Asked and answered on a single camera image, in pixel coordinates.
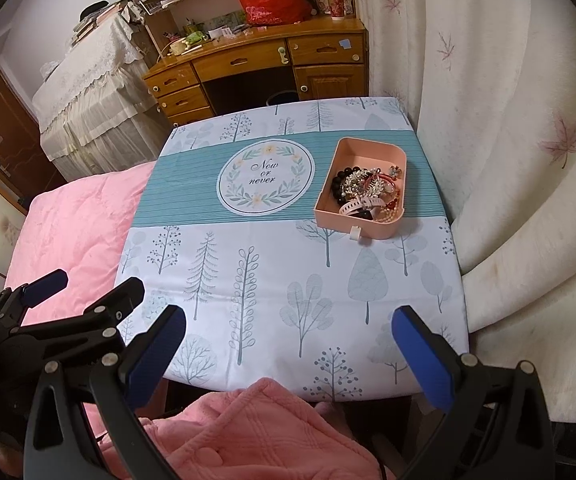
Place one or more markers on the pink blanket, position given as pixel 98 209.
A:
pixel 78 230

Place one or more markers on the brown wooden door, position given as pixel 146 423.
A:
pixel 3 125

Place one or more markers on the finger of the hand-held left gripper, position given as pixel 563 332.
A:
pixel 113 305
pixel 45 284

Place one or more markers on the pink fleece clothing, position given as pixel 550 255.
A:
pixel 268 435

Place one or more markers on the red patterned cup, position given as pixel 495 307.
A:
pixel 335 5

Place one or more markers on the wooden shelf hutch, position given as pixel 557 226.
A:
pixel 160 22

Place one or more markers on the wooden desk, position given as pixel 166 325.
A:
pixel 248 62

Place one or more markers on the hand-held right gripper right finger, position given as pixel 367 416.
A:
pixel 423 355

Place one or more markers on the pink jewelry box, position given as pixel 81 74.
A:
pixel 353 150

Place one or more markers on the leaf print curtain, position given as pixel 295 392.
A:
pixel 518 110

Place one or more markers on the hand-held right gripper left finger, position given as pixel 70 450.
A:
pixel 153 355

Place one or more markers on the stack of books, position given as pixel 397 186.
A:
pixel 93 20

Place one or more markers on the tree print tablecloth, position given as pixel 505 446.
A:
pixel 248 270

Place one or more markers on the lace covered cabinet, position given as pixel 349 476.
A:
pixel 88 85

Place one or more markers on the gold beaded brooch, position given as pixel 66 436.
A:
pixel 358 182

